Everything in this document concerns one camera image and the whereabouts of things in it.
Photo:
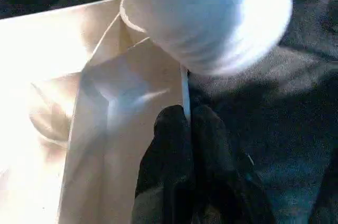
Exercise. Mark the white plastic table top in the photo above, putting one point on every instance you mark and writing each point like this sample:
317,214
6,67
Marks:
52,49

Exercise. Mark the white plastic table leg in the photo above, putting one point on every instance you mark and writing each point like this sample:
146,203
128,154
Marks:
206,18

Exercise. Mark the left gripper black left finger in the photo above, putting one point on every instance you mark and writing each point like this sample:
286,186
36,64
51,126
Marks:
166,168

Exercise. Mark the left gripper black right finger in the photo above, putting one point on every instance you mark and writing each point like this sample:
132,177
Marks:
219,171

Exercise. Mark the black plastic mat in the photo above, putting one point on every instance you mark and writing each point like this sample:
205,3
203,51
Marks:
277,129

